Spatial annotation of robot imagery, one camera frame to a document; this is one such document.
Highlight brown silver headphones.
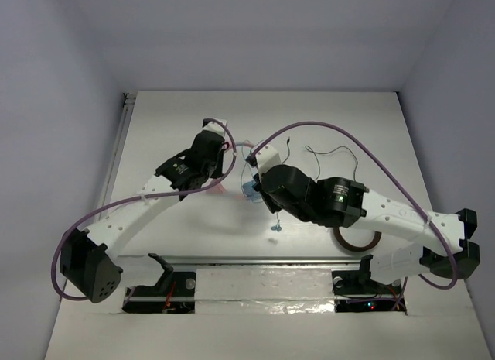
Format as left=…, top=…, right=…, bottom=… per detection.
left=332, top=228, right=382, bottom=253

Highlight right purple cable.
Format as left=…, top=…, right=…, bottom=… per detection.
left=247, top=121, right=461, bottom=313

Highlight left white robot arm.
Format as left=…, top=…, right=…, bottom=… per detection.
left=52, top=122, right=230, bottom=303

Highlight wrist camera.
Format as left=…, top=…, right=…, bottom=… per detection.
left=202, top=118, right=228, bottom=137
left=246, top=144, right=282, bottom=175

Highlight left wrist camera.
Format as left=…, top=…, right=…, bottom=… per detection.
left=202, top=118, right=228, bottom=137

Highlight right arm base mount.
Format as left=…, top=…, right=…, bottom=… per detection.
left=332, top=255, right=407, bottom=314

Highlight white foam front board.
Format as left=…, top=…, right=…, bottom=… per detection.
left=46, top=287, right=490, bottom=359

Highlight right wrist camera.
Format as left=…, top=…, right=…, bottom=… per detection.
left=246, top=144, right=282, bottom=175

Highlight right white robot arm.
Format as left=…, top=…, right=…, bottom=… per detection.
left=254, top=165, right=480, bottom=293

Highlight pink blue cat-ear headphones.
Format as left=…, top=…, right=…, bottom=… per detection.
left=206, top=140, right=261, bottom=204

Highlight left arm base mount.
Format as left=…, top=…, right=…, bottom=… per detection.
left=121, top=253, right=196, bottom=314

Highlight thin black audio cable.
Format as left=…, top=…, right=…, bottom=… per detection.
left=280, top=135, right=359, bottom=183

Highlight light blue headphone cable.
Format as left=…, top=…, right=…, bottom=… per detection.
left=238, top=142, right=282, bottom=233

